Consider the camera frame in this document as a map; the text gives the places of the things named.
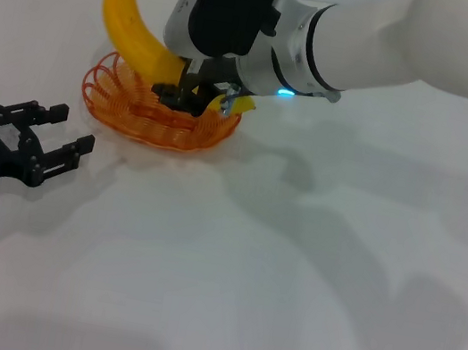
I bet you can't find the yellow banana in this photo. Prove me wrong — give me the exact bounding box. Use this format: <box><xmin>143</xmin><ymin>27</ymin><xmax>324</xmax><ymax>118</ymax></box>
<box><xmin>87</xmin><ymin>0</ymin><xmax>278</xmax><ymax>121</ymax></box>

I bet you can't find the orange woven plastic basket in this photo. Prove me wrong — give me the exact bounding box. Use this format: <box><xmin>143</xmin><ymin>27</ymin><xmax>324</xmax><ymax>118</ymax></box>
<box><xmin>71</xmin><ymin>44</ymin><xmax>251</xmax><ymax>163</ymax></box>

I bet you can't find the right gripper silver connector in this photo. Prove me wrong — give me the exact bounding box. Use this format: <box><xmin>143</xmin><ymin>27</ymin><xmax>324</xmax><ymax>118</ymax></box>
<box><xmin>219</xmin><ymin>84</ymin><xmax>245</xmax><ymax>119</ymax></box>

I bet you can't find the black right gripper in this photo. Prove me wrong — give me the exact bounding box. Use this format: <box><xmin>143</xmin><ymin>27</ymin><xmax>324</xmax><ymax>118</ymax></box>
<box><xmin>147</xmin><ymin>44</ymin><xmax>246</xmax><ymax>124</ymax></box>

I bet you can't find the silver black wrist camera box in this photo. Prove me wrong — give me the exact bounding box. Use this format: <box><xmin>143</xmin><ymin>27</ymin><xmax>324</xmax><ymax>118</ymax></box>
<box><xmin>158</xmin><ymin>0</ymin><xmax>285</xmax><ymax>75</ymax></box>

